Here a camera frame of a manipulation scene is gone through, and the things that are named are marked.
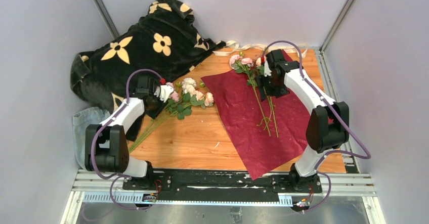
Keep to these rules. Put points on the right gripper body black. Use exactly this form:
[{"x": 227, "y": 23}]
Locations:
[{"x": 268, "y": 89}]

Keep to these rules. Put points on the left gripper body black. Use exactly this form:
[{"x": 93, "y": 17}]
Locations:
[{"x": 151, "y": 101}]

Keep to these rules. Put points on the pink fake flower stem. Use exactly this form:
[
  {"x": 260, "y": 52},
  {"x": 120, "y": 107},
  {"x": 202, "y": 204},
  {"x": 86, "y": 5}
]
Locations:
[
  {"x": 179, "y": 109},
  {"x": 174, "y": 96},
  {"x": 253, "y": 68}
]

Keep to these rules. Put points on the dark red wrapping paper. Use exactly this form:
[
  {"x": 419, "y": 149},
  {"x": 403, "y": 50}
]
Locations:
[{"x": 265, "y": 135}]

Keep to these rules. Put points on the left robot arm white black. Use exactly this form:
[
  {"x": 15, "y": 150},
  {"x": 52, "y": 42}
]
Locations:
[{"x": 106, "y": 143}]

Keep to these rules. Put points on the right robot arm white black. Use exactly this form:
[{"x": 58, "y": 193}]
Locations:
[{"x": 326, "y": 130}]

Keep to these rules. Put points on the black blanket cream flowers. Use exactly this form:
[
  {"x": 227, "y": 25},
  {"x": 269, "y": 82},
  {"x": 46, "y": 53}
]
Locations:
[{"x": 163, "y": 43}]

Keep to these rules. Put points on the cream ribbon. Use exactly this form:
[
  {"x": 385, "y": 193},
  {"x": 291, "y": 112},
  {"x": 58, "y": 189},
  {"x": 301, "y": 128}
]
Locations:
[{"x": 236, "y": 48}]

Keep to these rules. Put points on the light blue denim cloth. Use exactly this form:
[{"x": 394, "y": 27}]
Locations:
[{"x": 80, "y": 121}]

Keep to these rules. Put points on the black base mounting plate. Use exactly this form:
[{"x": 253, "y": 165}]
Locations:
[{"x": 219, "y": 185}]

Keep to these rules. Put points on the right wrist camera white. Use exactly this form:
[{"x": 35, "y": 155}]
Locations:
[{"x": 267, "y": 70}]

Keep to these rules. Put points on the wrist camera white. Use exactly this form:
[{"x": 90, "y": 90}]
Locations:
[
  {"x": 163, "y": 92},
  {"x": 267, "y": 70}
]

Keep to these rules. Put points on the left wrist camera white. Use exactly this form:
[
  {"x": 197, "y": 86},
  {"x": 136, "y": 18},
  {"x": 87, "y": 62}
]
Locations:
[{"x": 163, "y": 92}]

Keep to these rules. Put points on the aluminium frame rail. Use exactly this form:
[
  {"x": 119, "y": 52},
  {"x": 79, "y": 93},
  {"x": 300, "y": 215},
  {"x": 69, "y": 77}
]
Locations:
[{"x": 89, "y": 189}]

